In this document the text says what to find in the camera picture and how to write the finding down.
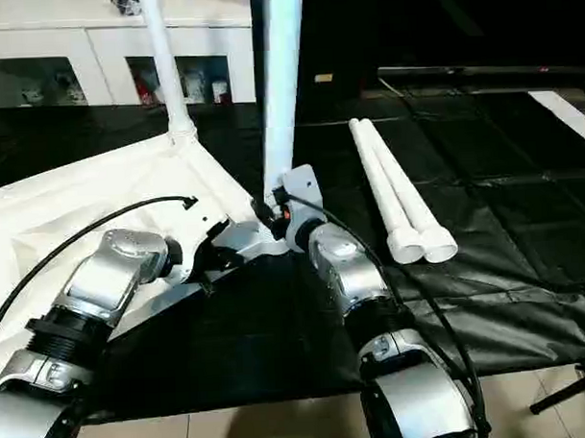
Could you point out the white plastic table leg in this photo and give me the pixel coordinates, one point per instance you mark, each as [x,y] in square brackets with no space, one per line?
[382,177]
[280,85]
[406,186]
[164,55]

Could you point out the white plastic table top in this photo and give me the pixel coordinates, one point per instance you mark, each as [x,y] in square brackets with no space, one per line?
[104,187]

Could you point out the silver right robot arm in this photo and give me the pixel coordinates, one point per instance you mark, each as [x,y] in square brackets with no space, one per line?
[352,274]

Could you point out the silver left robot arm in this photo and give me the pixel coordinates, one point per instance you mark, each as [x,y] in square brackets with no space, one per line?
[107,278]

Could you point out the small white jar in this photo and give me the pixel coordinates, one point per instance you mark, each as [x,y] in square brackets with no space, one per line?
[220,91]

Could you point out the small yellow label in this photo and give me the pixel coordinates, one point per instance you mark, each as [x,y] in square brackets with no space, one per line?
[324,77]

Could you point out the red white bottle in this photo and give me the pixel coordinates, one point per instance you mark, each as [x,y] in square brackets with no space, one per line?
[143,89]

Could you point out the black work mat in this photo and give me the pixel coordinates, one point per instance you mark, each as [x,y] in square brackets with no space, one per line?
[465,198]

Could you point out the black box with label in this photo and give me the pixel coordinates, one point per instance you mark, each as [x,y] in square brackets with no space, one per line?
[339,30]

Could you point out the white glass door cabinet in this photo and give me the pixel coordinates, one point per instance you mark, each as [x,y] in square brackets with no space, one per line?
[99,43]

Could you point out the white flat strip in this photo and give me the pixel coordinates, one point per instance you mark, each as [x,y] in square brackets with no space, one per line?
[563,116]

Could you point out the black tripod stand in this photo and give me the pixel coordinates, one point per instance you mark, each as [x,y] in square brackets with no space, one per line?
[563,394]

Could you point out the black long rail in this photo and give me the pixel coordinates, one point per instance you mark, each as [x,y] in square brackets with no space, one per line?
[484,69]

